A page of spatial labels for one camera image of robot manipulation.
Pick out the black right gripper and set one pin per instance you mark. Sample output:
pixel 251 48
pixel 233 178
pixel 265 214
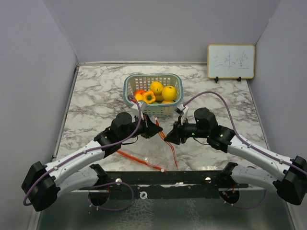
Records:
pixel 177 135

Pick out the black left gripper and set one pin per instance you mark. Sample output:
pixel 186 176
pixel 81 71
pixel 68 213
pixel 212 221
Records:
pixel 150 129

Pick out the clear zip top bag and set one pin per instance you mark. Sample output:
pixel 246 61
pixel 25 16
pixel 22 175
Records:
pixel 153 152

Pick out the yellow apple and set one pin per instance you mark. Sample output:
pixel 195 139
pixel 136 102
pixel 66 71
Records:
pixel 169 93

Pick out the large yellow bell pepper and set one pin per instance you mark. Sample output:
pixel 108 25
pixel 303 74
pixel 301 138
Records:
pixel 139 97

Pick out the yellow pear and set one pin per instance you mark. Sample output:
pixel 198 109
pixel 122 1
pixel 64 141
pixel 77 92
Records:
pixel 157 88

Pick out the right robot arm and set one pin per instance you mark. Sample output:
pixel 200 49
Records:
pixel 287 176

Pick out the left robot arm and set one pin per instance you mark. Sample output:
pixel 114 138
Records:
pixel 42 183

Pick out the orange yellow peach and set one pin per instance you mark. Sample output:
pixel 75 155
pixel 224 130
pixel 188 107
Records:
pixel 166 102

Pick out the small yellow bell pepper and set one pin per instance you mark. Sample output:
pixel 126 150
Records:
pixel 149 97

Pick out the orange tomato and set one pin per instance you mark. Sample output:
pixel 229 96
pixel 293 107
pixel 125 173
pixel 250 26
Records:
pixel 141 91

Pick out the light blue plastic basket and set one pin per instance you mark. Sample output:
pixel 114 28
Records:
pixel 142 82

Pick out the small whiteboard with stand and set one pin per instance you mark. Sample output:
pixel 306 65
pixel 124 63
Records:
pixel 230 61

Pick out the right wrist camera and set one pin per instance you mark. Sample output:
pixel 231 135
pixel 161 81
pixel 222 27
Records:
pixel 183 111

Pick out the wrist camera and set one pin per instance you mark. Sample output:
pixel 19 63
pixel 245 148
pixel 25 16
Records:
pixel 139 106
pixel 183 111

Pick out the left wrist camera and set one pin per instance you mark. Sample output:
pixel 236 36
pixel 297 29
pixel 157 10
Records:
pixel 139 106

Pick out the black mounting rail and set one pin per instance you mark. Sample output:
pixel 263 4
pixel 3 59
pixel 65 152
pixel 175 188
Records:
pixel 164 185

